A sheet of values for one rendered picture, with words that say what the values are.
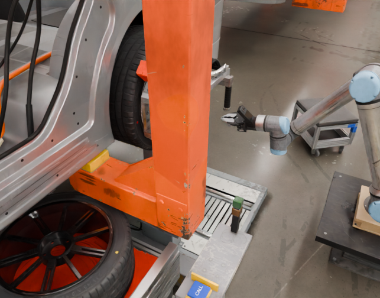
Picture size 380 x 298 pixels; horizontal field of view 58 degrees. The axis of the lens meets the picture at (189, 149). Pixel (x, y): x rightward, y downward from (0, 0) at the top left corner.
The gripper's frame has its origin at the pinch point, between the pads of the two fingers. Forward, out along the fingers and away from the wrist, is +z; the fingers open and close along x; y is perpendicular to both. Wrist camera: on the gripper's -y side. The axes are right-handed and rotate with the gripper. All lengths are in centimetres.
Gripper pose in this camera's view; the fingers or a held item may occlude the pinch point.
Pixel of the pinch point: (222, 117)
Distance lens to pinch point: 196.8
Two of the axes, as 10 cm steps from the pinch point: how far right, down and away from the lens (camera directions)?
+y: 3.3, 5.5, 7.6
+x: 3.5, -8.2, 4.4
